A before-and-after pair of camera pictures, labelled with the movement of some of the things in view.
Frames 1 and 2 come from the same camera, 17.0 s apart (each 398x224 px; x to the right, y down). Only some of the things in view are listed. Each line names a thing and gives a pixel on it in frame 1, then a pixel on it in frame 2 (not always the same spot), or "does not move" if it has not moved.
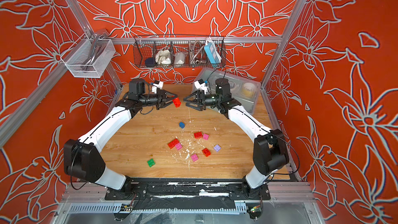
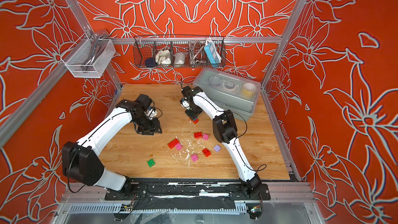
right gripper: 202,98 to 193,115
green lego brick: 151,162 does not move
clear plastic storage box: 243,91 does not move
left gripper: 162,98 to 155,128
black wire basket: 178,51 does not move
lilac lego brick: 216,148 does not move
